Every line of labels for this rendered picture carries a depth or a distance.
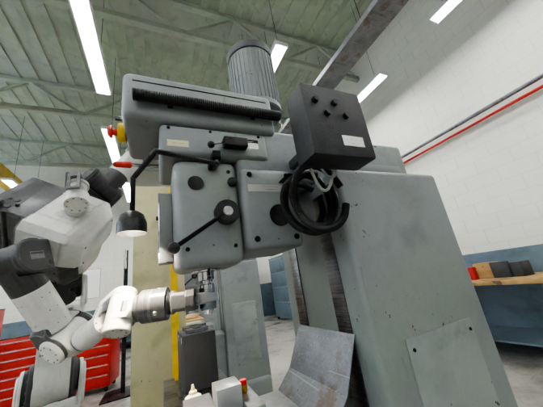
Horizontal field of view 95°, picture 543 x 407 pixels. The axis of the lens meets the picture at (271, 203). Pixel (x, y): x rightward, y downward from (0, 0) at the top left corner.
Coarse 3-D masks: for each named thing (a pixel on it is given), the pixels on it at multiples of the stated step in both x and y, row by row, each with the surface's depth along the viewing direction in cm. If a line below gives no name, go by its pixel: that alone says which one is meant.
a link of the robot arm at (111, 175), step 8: (112, 168) 109; (96, 176) 101; (104, 176) 105; (112, 176) 107; (120, 176) 110; (96, 184) 102; (104, 184) 104; (112, 184) 107; (120, 184) 110; (96, 192) 103; (104, 192) 104; (112, 192) 107
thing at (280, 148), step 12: (276, 132) 90; (276, 144) 88; (288, 144) 90; (276, 156) 86; (288, 156) 88; (384, 156) 109; (396, 156) 113; (240, 168) 79; (252, 168) 80; (264, 168) 82; (276, 168) 84; (288, 168) 86; (360, 168) 100; (372, 168) 103; (384, 168) 106; (396, 168) 109; (300, 192) 97
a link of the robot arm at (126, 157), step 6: (126, 150) 117; (126, 156) 114; (132, 162) 114; (138, 162) 116; (114, 168) 109; (120, 168) 110; (126, 168) 112; (132, 168) 114; (126, 174) 112; (132, 174) 115
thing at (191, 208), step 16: (176, 176) 71; (192, 176) 72; (208, 176) 74; (224, 176) 76; (176, 192) 70; (192, 192) 71; (208, 192) 73; (224, 192) 75; (176, 208) 69; (192, 208) 69; (208, 208) 71; (176, 224) 67; (192, 224) 68; (224, 224) 71; (240, 224) 74; (176, 240) 66; (192, 240) 66; (208, 240) 68; (224, 240) 70; (240, 240) 72; (176, 256) 65; (192, 256) 65; (208, 256) 67; (224, 256) 68; (240, 256) 70; (176, 272) 76
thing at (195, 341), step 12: (180, 336) 99; (192, 336) 94; (204, 336) 96; (180, 348) 99; (192, 348) 93; (204, 348) 94; (216, 348) 96; (180, 360) 99; (192, 360) 91; (204, 360) 93; (216, 360) 94; (180, 372) 99; (192, 372) 90; (204, 372) 92; (216, 372) 93; (204, 384) 90
